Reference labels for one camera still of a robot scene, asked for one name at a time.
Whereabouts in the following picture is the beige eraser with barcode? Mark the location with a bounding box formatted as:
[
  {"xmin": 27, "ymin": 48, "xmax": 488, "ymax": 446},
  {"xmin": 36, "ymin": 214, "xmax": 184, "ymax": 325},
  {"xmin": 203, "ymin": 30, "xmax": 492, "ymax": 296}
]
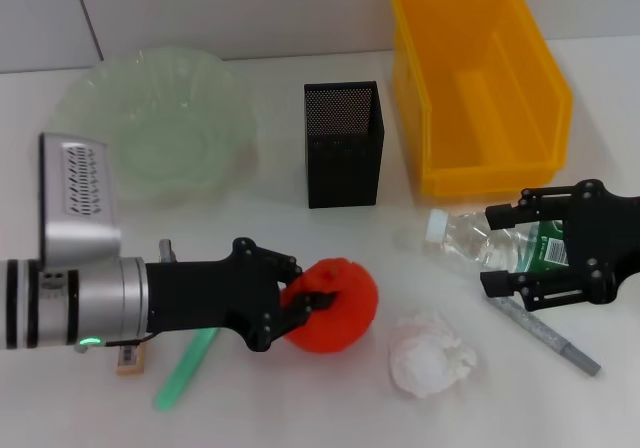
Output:
[{"xmin": 115, "ymin": 345, "xmax": 147, "ymax": 377}]

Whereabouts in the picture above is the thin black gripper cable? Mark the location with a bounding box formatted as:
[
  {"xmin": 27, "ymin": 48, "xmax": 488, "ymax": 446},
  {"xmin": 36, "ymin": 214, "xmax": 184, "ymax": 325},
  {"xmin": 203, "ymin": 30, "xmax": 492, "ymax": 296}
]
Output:
[{"xmin": 102, "ymin": 331, "xmax": 154, "ymax": 348}]

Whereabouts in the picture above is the red-orange fruit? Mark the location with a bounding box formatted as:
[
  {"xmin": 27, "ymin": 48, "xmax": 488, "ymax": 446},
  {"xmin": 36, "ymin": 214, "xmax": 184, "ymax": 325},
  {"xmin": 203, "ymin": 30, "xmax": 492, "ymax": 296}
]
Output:
[{"xmin": 278, "ymin": 257, "xmax": 380, "ymax": 355}]

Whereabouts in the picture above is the black mesh pen holder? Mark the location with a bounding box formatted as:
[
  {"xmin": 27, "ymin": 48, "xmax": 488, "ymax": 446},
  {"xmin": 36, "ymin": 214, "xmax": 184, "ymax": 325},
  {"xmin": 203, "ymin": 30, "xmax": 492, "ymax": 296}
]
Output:
[{"xmin": 303, "ymin": 80, "xmax": 385, "ymax": 210}]

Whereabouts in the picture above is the clear water bottle green label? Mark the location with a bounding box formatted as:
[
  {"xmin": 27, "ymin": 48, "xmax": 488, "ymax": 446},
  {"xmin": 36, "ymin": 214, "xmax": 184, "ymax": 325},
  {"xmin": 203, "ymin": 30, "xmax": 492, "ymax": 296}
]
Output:
[{"xmin": 423, "ymin": 207, "xmax": 576, "ymax": 282}]

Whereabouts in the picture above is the translucent green wavy fruit bowl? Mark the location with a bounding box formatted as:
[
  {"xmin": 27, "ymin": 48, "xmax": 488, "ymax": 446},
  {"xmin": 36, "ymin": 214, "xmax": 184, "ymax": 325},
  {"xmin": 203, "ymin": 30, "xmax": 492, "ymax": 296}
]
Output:
[{"xmin": 49, "ymin": 46, "xmax": 259, "ymax": 204}]

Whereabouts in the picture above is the grey marker pen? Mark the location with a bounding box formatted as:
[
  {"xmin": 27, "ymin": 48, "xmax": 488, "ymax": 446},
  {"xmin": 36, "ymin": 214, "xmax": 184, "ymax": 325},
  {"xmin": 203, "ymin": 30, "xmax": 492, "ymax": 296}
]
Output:
[{"xmin": 492, "ymin": 295, "xmax": 603, "ymax": 377}]

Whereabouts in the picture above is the light green pen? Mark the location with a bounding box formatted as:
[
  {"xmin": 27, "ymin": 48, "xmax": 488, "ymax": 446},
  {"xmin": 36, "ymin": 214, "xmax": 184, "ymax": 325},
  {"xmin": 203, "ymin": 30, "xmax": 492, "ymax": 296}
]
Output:
[{"xmin": 153, "ymin": 327, "xmax": 221, "ymax": 413}]

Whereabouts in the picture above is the white paper ball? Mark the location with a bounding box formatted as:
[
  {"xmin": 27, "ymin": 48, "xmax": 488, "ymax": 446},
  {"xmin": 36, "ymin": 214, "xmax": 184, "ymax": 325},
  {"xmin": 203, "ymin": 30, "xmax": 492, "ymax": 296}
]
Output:
[{"xmin": 388, "ymin": 310, "xmax": 477, "ymax": 399}]

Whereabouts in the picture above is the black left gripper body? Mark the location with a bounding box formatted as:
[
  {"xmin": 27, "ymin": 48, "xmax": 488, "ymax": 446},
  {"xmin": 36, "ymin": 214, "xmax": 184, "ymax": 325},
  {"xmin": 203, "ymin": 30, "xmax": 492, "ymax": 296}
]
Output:
[{"xmin": 144, "ymin": 237, "xmax": 284, "ymax": 354}]

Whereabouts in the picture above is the yellow plastic storage bin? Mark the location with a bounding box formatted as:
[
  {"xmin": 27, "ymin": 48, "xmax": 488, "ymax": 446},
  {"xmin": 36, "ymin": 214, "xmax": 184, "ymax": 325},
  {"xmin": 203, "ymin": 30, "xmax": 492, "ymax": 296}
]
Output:
[{"xmin": 389, "ymin": 0, "xmax": 575, "ymax": 198}]

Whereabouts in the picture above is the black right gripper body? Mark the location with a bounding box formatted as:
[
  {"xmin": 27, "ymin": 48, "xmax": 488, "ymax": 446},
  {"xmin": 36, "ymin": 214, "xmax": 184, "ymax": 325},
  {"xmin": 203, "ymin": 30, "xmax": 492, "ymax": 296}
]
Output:
[{"xmin": 564, "ymin": 180, "xmax": 640, "ymax": 305}]

